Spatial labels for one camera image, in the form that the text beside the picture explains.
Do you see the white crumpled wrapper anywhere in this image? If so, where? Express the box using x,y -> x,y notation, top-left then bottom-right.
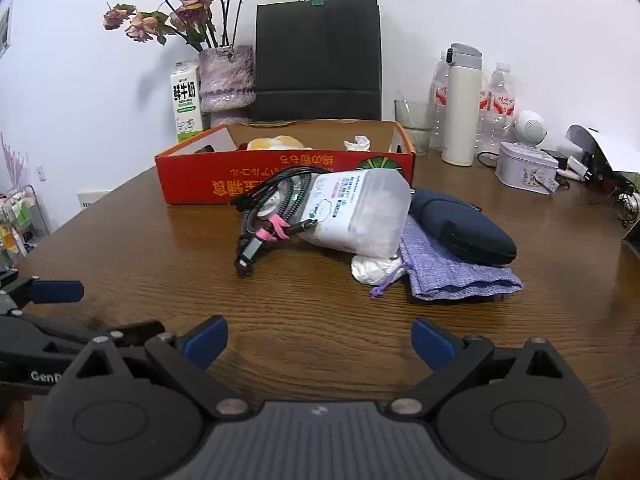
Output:
350,252 -> 403,286

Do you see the brown wooden desktop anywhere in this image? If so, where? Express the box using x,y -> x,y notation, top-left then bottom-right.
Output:
10,119 -> 640,411

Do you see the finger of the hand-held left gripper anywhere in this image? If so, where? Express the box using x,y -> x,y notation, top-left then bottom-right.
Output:
0,313 -> 168,348
0,275 -> 86,318

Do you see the purple wall decoration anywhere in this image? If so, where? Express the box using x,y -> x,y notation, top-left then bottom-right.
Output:
0,132 -> 31,186

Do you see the wire storage rack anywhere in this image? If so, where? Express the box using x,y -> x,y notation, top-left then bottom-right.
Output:
0,185 -> 51,271

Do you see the purple fuzzy vase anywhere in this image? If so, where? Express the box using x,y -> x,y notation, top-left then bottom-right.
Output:
198,45 -> 257,128

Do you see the bag of white balls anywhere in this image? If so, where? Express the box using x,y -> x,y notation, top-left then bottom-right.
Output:
292,167 -> 412,260

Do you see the tangle of cables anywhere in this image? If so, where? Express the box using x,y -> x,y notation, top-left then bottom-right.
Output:
590,172 -> 640,226

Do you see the red label plastic water bottle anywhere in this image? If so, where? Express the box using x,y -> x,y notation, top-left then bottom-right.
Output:
477,61 -> 517,156
429,51 -> 451,153

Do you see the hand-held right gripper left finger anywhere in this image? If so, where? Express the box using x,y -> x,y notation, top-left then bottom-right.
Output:
62,315 -> 253,421

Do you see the purple knitted drawstring pouch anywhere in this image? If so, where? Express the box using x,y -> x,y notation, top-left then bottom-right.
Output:
369,215 -> 524,303

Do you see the green and white milk carton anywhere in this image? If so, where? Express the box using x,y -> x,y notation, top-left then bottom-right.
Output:
170,59 -> 203,144

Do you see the navy blue zip pouch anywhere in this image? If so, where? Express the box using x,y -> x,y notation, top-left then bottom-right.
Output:
410,187 -> 518,267

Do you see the white round speaker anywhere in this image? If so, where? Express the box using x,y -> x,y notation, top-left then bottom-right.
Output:
512,109 -> 548,150

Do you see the red cardboard box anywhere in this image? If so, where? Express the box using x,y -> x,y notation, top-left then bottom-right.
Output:
154,120 -> 417,206

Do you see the white thermos with grey lid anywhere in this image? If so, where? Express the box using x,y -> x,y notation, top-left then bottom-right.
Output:
441,43 -> 483,167

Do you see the white and yellow plush toy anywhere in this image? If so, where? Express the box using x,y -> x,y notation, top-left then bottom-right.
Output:
246,135 -> 306,152

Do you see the black cable bundle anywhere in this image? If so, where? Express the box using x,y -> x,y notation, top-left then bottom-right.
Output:
231,165 -> 333,278

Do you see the wall picture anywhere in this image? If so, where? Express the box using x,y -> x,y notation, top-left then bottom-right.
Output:
0,0 -> 15,58

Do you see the white charger plug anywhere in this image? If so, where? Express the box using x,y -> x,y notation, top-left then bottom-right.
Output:
567,156 -> 593,181

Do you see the pale purple tin box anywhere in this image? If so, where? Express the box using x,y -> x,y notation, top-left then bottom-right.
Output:
495,141 -> 561,195

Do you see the clear glass cup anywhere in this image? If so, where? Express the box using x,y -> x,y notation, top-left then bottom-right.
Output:
394,99 -> 433,157

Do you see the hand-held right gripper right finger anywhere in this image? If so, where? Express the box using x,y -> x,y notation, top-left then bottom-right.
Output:
390,316 -> 568,418

